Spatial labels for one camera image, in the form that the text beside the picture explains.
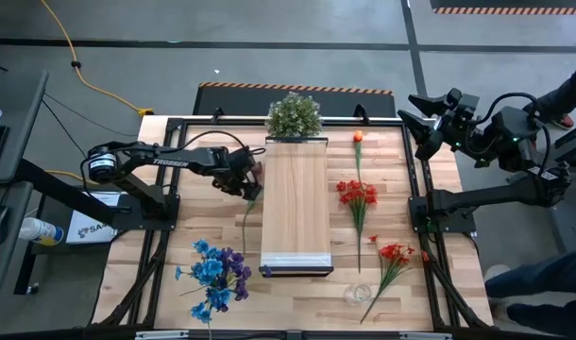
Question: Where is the silver metal bracket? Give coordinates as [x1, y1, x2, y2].
[134, 330, 191, 340]
[398, 331, 454, 340]

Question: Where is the grey workstation desk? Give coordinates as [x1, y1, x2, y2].
[0, 69, 131, 297]

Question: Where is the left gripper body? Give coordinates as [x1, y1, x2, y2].
[212, 145, 251, 195]

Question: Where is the blue artificial flower bunch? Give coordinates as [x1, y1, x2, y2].
[174, 238, 232, 340]

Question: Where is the purple artificial flower bunch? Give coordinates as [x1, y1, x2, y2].
[214, 247, 274, 303]

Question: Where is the wooden shelf with black frame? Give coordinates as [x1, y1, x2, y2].
[258, 135, 335, 279]

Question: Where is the orange artificial tulip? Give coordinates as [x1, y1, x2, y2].
[351, 129, 365, 184]

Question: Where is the thin black floor cable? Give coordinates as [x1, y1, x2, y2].
[41, 92, 139, 139]
[40, 98, 85, 156]

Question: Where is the yellow power cable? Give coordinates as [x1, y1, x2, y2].
[44, 169, 100, 186]
[40, 0, 155, 118]

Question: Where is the white box with logo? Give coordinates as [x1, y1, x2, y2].
[65, 191, 124, 246]

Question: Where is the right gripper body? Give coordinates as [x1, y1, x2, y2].
[438, 88, 483, 148]

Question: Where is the large red artificial flower bunch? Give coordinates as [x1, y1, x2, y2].
[335, 178, 379, 275]

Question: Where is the potted green bushy plant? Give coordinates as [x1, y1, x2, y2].
[264, 91, 324, 139]

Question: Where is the clear glass vase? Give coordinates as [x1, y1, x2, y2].
[343, 281, 374, 306]

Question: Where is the black metal table frame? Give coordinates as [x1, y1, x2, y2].
[87, 115, 496, 340]

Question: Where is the dark red artificial tulip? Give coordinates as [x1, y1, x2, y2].
[240, 161, 266, 256]

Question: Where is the white plastic bottle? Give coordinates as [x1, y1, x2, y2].
[18, 216, 65, 248]

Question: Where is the small red artificial flower bunch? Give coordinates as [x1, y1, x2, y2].
[360, 234, 432, 326]

